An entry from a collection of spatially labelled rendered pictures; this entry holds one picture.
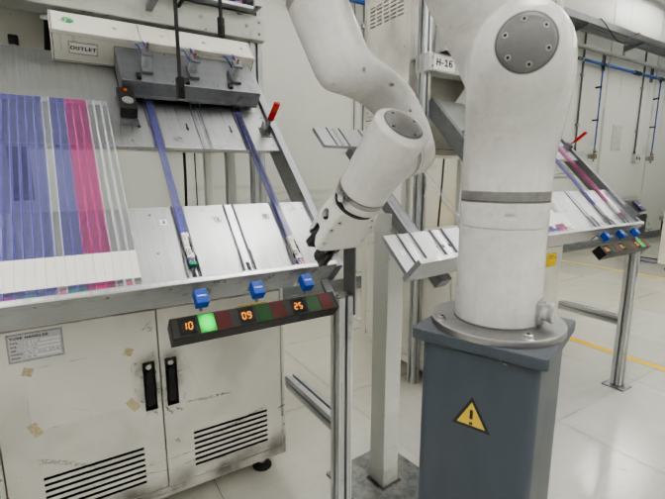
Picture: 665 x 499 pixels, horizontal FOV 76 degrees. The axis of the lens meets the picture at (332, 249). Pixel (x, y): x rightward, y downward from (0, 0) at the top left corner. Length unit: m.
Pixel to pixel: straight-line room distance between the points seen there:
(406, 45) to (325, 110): 1.36
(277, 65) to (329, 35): 2.45
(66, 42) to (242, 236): 0.63
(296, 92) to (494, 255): 2.64
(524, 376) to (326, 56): 0.51
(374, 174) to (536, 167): 0.21
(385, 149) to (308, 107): 2.57
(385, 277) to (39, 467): 0.94
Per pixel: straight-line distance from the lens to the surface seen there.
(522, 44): 0.55
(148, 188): 2.78
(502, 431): 0.66
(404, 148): 0.60
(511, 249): 0.61
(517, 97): 0.56
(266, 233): 0.95
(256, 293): 0.84
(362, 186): 0.65
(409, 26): 2.00
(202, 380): 1.26
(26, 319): 0.84
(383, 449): 1.37
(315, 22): 0.68
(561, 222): 1.66
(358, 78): 0.67
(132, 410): 1.25
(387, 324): 1.19
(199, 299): 0.81
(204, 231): 0.92
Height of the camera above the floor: 0.92
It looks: 10 degrees down
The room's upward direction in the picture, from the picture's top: straight up
